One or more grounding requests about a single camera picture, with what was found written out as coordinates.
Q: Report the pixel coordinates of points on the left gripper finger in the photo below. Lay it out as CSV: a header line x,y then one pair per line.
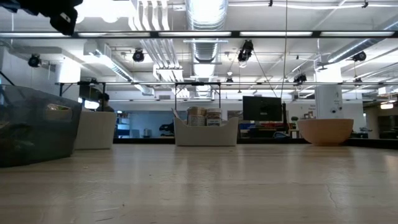
x,y
63,21

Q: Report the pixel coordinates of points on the dark brown tray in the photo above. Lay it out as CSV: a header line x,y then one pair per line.
x,y
37,130

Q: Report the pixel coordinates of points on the translucent grey plastic bin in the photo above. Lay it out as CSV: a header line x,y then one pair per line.
x,y
96,130

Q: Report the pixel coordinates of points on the small tan cup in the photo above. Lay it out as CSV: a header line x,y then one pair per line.
x,y
196,116

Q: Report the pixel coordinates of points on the glass jar white lid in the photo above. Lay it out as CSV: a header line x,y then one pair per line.
x,y
214,117

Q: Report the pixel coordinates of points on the white plastic bin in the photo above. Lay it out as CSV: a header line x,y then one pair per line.
x,y
205,135

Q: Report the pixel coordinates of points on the black ceiling spotlight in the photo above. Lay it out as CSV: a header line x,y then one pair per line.
x,y
138,56
300,78
245,51
359,56
34,60

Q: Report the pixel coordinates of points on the person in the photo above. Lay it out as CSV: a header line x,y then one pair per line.
x,y
105,102

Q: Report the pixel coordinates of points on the dark background object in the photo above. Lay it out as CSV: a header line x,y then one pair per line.
x,y
166,128

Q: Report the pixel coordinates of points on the black monitor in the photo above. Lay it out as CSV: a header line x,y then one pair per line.
x,y
262,109

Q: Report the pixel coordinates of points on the dark cluttered desk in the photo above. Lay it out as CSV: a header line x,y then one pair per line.
x,y
264,133

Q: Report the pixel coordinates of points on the white column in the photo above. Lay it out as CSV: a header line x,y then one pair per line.
x,y
329,102

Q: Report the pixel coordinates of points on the peach bowl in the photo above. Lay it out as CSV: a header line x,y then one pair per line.
x,y
325,132

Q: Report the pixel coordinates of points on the black aluminium table frame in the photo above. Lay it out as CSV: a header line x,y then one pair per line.
x,y
124,34

